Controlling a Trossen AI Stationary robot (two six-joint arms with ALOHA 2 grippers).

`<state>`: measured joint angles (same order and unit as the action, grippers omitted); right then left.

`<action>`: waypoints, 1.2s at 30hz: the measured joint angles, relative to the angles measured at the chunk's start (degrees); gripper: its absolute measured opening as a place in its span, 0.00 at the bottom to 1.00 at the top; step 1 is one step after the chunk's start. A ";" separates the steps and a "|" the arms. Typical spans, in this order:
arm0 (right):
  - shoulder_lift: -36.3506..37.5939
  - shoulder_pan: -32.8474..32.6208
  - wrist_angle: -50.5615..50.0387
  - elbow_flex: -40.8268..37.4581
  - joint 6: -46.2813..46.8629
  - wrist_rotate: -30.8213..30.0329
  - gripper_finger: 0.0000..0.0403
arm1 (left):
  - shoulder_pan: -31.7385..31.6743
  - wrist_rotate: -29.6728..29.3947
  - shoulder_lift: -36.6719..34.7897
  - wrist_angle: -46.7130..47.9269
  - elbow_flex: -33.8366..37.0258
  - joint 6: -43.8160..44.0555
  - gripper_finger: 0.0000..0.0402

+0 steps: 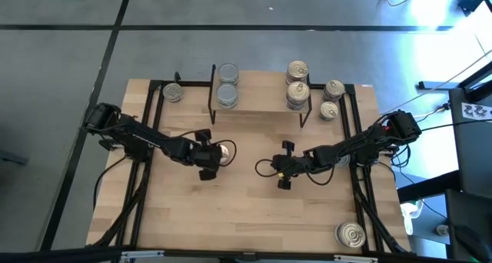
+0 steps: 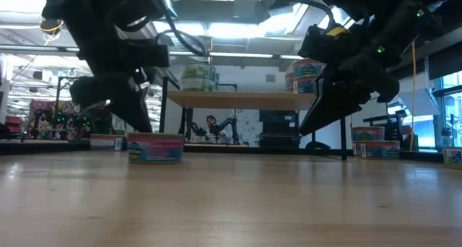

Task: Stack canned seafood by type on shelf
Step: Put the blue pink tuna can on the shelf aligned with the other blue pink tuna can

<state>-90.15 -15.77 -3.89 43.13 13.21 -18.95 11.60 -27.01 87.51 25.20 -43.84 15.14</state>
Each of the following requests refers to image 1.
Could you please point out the small round object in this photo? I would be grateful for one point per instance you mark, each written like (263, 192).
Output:
(442, 230)

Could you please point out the black desk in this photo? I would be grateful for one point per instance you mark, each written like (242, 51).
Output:
(473, 159)

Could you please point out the silver bracket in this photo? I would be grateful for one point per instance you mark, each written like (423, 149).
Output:
(355, 258)
(142, 254)

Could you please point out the large gold ringed can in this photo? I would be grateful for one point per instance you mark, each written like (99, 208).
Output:
(350, 235)

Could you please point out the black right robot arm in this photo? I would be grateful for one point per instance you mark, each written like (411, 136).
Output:
(346, 147)

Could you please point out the black rig beam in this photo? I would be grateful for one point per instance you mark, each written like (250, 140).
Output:
(57, 256)

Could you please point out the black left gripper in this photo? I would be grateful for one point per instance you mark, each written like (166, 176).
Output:
(210, 155)

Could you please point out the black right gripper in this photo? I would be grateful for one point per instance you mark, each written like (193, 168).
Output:
(286, 165)

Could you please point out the black metal table frame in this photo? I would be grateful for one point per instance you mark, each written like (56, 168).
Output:
(196, 83)

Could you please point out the paper with black pattern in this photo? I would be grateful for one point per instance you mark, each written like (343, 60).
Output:
(476, 111)

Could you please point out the black diagonal beam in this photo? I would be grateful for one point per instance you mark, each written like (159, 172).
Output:
(426, 186)

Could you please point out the black table edge clamp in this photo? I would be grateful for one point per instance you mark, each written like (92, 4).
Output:
(109, 145)

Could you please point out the wooden shelf black metal frame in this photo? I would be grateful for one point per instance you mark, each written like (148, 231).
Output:
(261, 94)

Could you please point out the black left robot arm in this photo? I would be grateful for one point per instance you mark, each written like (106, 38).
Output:
(146, 138)

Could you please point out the white plastic object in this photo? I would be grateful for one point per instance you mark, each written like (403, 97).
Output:
(409, 217)

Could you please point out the black floor stand foot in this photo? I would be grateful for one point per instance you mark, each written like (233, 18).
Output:
(430, 85)

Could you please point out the small black post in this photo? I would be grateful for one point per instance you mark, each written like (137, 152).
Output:
(177, 77)

